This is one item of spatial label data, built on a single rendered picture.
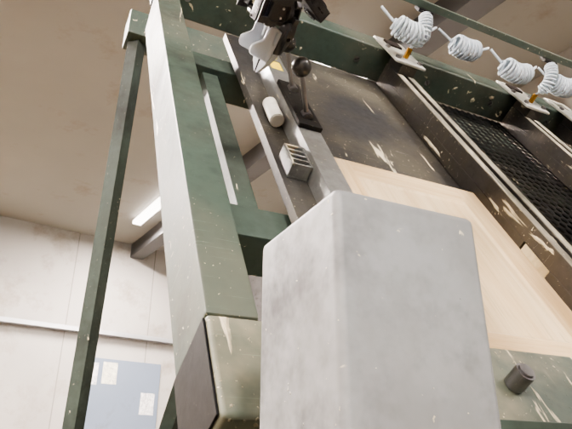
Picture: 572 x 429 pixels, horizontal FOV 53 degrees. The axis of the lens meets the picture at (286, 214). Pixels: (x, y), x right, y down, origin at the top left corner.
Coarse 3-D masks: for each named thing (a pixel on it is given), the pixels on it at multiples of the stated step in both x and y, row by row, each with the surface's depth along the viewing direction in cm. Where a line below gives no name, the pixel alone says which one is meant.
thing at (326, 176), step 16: (272, 80) 126; (288, 80) 128; (272, 96) 125; (288, 112) 115; (288, 128) 113; (304, 144) 105; (320, 144) 106; (320, 160) 100; (320, 176) 96; (336, 176) 98; (320, 192) 95; (352, 192) 95
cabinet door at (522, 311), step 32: (384, 192) 106; (416, 192) 112; (448, 192) 117; (480, 224) 111; (480, 256) 100; (512, 256) 105; (512, 288) 95; (544, 288) 99; (512, 320) 87; (544, 320) 91; (544, 352) 82
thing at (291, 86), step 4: (292, 40) 113; (292, 44) 114; (288, 48) 114; (292, 48) 114; (284, 52) 115; (288, 52) 115; (288, 56) 116; (288, 60) 117; (288, 64) 117; (288, 68) 118; (292, 72) 119; (292, 76) 119; (292, 80) 120; (288, 84) 122; (292, 84) 120; (288, 88) 121; (292, 88) 120; (296, 88) 120; (296, 92) 121
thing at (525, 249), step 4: (524, 244) 108; (524, 248) 108; (528, 248) 108; (524, 252) 108; (528, 252) 107; (532, 252) 106; (528, 256) 107; (532, 256) 106; (536, 256) 105; (532, 260) 106; (536, 260) 105; (540, 260) 105; (536, 264) 105; (540, 264) 104; (536, 268) 105; (540, 268) 104; (544, 268) 103; (540, 272) 104; (544, 272) 103; (548, 272) 102; (544, 276) 103
